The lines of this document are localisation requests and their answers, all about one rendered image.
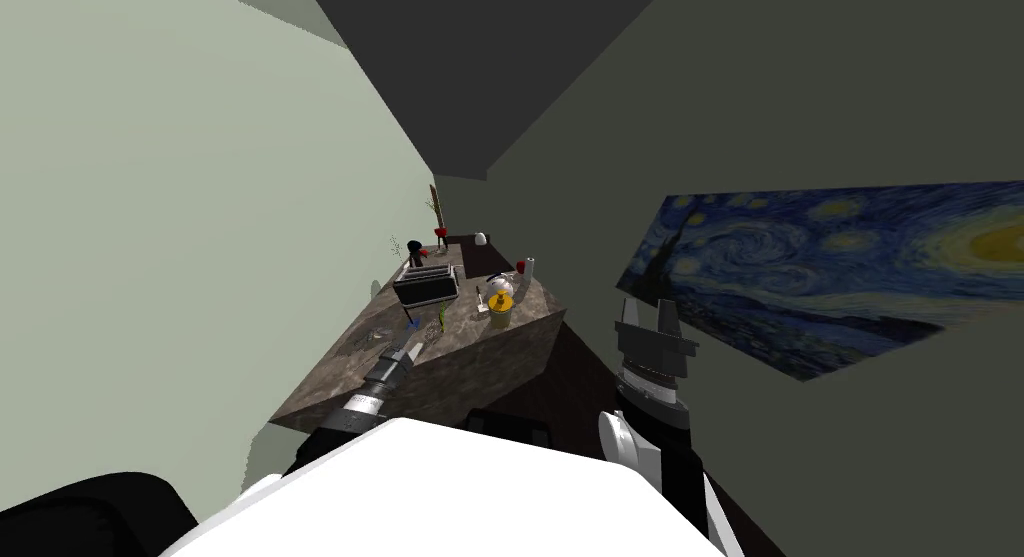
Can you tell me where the black toaster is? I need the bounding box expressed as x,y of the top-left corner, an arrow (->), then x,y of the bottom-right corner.
391,264 -> 462,308

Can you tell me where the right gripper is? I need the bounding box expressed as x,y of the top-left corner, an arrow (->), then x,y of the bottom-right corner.
613,296 -> 700,384

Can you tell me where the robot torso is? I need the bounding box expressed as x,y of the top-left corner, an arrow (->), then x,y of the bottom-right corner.
159,408 -> 731,557

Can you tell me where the blue swirling night sky painting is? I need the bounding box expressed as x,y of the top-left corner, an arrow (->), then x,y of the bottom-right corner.
615,180 -> 1024,383

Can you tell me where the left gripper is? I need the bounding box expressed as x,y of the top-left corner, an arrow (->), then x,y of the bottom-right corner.
366,340 -> 426,390

